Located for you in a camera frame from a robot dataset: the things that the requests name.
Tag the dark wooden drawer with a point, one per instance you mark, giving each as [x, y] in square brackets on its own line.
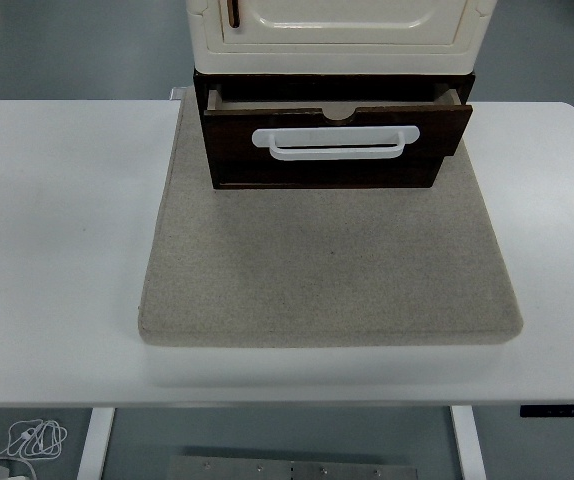
[227, 135]

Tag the dark wooden drawer housing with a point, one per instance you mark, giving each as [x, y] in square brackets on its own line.
[327, 172]

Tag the beige fabric mat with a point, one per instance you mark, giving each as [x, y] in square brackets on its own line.
[327, 270]

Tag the white table leg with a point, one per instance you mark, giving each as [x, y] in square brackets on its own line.
[467, 445]
[94, 445]

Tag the black table control panel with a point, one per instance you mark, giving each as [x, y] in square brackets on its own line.
[562, 411]

